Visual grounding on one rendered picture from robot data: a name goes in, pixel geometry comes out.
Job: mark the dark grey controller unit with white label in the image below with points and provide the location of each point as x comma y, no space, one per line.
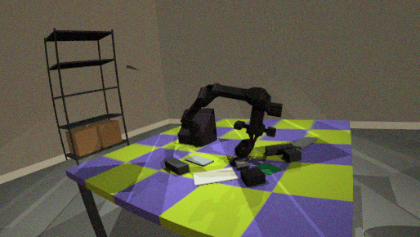
243,149

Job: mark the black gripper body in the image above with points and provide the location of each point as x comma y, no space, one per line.
270,131

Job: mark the cream flat rectangular panel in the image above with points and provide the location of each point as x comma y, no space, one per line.
204,178

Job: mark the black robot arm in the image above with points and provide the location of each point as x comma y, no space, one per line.
258,97

